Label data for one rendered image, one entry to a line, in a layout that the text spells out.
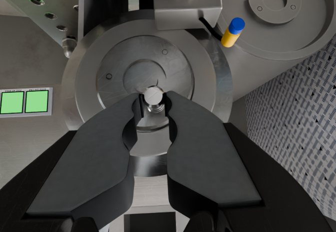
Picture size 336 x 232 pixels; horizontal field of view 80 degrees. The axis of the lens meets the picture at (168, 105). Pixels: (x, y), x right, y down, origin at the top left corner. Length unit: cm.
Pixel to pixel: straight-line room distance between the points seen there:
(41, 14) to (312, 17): 46
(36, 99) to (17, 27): 204
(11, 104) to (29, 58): 182
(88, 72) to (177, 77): 7
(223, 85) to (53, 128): 46
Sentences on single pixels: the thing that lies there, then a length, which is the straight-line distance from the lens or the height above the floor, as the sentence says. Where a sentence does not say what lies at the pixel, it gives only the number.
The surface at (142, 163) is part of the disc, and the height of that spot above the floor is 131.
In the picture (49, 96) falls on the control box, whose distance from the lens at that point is 58.
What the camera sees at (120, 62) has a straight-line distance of 16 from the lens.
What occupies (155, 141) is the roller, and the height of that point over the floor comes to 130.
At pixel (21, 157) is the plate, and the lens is 60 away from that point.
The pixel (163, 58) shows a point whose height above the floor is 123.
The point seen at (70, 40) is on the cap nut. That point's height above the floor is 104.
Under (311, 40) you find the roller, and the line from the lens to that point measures 23.
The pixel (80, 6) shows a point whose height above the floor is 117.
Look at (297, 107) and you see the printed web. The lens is 29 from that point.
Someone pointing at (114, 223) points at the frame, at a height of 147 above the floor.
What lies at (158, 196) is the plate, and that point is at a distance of 51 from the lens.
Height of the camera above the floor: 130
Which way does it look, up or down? 10 degrees down
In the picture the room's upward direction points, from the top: 177 degrees clockwise
